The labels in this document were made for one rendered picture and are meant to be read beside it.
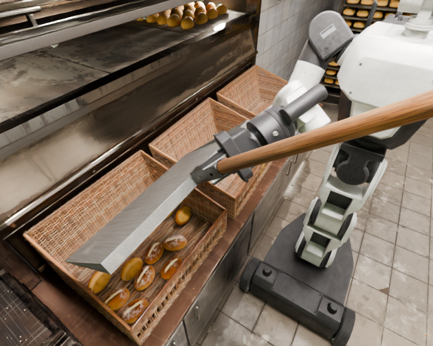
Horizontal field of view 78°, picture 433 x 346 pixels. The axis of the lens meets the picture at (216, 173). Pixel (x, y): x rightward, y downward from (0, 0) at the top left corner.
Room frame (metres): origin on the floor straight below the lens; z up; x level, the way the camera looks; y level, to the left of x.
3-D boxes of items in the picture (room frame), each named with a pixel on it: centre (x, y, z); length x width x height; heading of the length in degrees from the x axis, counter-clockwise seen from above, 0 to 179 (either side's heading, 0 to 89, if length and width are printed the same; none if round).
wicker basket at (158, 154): (1.13, -0.02, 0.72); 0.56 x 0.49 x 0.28; 150
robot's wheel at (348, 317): (0.46, -0.65, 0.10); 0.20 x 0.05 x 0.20; 147
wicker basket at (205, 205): (0.61, 0.30, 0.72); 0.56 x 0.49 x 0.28; 147
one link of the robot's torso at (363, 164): (0.79, -0.54, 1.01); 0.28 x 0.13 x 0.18; 147
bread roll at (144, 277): (0.48, 0.28, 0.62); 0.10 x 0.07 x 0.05; 157
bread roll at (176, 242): (0.63, 0.18, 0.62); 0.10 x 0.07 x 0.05; 102
